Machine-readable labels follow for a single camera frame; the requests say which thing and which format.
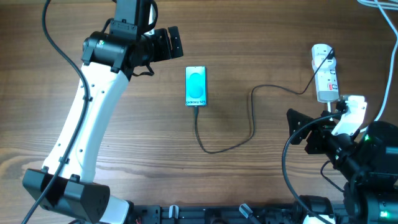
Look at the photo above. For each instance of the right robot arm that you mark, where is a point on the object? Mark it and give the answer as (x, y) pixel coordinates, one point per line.
(369, 166)

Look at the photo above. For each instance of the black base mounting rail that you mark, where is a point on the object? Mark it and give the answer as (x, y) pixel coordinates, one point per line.
(175, 214)

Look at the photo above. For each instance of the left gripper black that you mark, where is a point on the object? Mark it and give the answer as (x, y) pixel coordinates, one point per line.
(164, 53)

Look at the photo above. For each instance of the turquoise screen smartphone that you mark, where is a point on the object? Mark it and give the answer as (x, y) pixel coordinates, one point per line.
(195, 86)

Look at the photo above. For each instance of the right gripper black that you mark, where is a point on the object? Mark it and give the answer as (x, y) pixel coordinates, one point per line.
(322, 129)

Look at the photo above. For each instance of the white power strip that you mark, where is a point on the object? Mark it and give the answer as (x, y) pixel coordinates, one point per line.
(324, 67)

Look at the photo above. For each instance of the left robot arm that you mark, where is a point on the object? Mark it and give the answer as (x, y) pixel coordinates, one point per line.
(65, 182)

